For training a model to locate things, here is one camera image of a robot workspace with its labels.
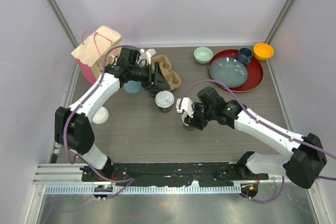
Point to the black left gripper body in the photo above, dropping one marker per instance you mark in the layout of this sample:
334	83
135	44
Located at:
151	78

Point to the red round tray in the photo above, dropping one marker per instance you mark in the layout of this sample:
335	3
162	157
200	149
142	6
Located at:
255	71

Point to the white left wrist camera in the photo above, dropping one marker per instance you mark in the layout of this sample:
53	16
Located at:
147	55

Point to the black paper coffee cup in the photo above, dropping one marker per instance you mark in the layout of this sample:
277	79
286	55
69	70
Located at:
187	127

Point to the dark blue ceramic plate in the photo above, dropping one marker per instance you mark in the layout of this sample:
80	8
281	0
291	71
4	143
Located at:
229	72

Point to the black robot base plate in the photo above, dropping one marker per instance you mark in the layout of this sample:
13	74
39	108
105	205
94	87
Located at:
208	174

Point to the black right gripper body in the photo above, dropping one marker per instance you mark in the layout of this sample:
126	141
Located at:
201	116

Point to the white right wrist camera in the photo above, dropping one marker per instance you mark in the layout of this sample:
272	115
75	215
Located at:
185	105

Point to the orange bowl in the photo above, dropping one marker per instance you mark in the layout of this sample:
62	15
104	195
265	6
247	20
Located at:
263	51

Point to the light blue straw cup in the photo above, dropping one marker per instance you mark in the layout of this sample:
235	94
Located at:
132	86

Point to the dark blue ceramic mug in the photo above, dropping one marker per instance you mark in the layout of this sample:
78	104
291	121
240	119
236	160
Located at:
244	56

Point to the mint green ceramic bowl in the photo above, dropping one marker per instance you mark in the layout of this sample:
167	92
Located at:
203	55

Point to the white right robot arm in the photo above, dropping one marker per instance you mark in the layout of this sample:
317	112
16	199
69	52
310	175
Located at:
299	158

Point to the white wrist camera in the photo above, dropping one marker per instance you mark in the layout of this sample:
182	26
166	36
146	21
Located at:
147	55
185	105

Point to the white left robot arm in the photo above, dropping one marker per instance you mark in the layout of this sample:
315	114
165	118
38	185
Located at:
73	124

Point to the single white cup lid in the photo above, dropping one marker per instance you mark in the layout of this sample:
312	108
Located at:
164	99

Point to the brown cardboard cup carrier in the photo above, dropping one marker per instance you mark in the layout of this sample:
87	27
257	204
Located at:
166	68

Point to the pink kraft paper bag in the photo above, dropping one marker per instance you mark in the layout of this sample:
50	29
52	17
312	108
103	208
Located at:
89	55

